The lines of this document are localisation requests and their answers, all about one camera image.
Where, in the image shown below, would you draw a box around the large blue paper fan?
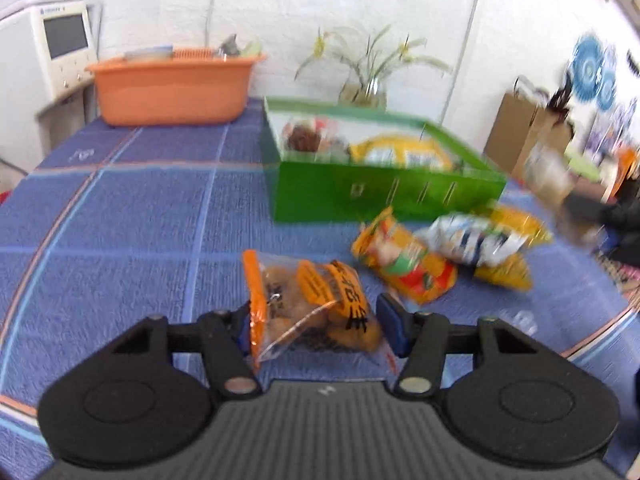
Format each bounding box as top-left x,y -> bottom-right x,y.
572,35 -> 604,101

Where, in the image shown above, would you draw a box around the red snack packet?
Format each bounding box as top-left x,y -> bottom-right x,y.
315,117 -> 351,143

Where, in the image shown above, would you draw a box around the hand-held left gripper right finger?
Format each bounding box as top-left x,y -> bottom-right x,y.
376,292 -> 531,396

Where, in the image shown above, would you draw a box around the wall photo prints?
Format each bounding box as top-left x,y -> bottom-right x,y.
585,105 -> 632,157

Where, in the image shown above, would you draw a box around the brown paper bag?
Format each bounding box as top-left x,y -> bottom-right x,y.
484,76 -> 573,176

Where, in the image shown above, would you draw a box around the white green snack packet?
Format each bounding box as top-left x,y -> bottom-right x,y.
417,212 -> 528,267

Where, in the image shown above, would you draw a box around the orange snack packet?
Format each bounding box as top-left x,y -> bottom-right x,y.
351,207 -> 458,306

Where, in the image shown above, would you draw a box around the white appliance with screen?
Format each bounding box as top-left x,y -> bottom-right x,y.
0,1 -> 98,161

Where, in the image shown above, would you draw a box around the medium blue paper fan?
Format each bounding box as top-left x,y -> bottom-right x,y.
597,67 -> 619,111

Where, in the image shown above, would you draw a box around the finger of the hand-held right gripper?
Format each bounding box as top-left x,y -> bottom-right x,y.
562,192 -> 608,248

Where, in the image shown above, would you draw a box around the orange packet of brown snacks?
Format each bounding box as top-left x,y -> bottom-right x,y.
242,249 -> 401,376

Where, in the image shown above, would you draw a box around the small clear wrapper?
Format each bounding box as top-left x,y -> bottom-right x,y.
502,309 -> 540,337

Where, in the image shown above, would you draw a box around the yellow snack packet white label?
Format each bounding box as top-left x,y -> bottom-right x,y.
348,133 -> 453,171

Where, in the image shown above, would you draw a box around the pink-edged packet of brown snacks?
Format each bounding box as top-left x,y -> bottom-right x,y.
282,122 -> 323,153

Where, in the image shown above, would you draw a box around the glass vase with yellow flowers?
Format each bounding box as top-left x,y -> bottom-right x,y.
295,24 -> 453,110

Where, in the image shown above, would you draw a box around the purple leaf plant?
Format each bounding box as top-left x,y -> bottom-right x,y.
547,72 -> 576,121

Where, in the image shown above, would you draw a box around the orange plastic basin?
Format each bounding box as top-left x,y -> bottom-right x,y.
85,49 -> 267,127

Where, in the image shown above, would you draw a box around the light green lidded box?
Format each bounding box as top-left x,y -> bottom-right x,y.
570,152 -> 607,181

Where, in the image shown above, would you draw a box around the clear yellow snack packet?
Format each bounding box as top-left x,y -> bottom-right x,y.
472,202 -> 553,291

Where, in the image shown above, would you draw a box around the blue checked tablecloth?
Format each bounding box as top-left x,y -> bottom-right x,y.
0,97 -> 640,476

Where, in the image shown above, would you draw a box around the white vertical wall conduit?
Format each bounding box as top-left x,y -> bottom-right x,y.
204,0 -> 220,47

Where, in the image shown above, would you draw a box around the green cardboard box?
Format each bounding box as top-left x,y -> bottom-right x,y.
261,96 -> 508,225

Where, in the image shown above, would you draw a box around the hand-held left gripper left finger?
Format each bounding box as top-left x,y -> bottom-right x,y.
112,302 -> 263,401

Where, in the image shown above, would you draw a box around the clear wafer snack packet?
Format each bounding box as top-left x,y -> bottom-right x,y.
522,137 -> 576,206

